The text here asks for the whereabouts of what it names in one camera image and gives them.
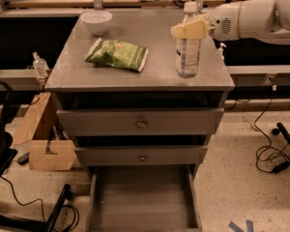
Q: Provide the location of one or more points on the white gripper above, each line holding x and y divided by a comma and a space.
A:
222, 23

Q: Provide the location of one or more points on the clear plastic water bottle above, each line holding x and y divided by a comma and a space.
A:
187, 48

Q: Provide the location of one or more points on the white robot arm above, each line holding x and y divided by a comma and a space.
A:
267, 21

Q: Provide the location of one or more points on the right sanitizer pump bottle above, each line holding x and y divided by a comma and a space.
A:
220, 50

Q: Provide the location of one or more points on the sanitizer pump bottle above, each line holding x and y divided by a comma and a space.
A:
220, 50
40, 65

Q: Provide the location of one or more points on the grey drawer cabinet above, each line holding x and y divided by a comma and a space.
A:
77, 84

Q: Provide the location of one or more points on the grey middle drawer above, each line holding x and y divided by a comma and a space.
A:
141, 155

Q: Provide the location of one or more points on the grey top drawer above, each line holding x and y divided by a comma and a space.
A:
147, 121

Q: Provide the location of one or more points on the left sanitizer pump bottle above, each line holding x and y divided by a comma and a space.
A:
40, 65

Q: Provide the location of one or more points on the grey open bottom drawer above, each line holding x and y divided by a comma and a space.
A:
153, 198

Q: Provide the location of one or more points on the green chip bag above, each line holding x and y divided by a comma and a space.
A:
117, 54

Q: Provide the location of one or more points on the white ceramic bowl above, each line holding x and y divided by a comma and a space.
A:
97, 22

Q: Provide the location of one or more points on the black stand leg right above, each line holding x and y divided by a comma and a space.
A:
281, 129

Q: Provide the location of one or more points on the black power adapter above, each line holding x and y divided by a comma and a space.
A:
281, 167

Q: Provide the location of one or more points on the brown cardboard box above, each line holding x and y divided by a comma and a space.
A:
36, 129

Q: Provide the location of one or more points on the black chair frame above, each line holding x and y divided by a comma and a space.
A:
7, 155

